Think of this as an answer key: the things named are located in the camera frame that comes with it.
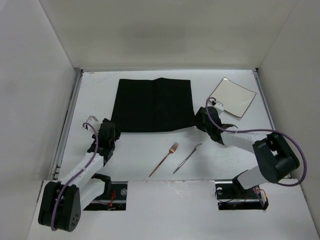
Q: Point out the right aluminium rail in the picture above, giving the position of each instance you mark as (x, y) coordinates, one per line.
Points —
(261, 91)

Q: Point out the black cloth placemat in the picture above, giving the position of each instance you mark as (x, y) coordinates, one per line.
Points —
(153, 106)

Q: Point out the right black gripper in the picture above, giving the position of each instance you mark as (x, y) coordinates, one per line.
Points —
(201, 117)

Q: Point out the silver knife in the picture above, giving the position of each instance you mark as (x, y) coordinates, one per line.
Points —
(185, 160)

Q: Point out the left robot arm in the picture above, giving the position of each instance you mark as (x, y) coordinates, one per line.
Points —
(64, 200)

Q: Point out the copper fork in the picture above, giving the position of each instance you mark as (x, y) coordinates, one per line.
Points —
(172, 150)

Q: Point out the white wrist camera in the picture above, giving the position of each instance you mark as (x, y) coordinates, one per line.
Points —
(93, 121)
(219, 106)

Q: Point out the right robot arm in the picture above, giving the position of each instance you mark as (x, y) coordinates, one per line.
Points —
(275, 158)

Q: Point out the square white plate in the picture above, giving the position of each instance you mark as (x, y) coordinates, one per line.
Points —
(236, 99)

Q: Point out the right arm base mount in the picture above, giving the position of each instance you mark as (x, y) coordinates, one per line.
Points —
(231, 198)

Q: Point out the left aluminium rail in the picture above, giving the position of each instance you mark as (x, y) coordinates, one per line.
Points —
(58, 156)

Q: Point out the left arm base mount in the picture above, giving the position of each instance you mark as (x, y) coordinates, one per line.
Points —
(114, 200)

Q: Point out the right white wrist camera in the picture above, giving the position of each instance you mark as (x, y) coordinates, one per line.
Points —
(219, 106)

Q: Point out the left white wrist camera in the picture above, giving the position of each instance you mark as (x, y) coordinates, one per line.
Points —
(93, 121)

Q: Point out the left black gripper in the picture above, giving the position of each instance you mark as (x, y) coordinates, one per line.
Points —
(113, 131)

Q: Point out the aluminium rail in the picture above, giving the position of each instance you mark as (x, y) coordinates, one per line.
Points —
(58, 156)
(261, 91)

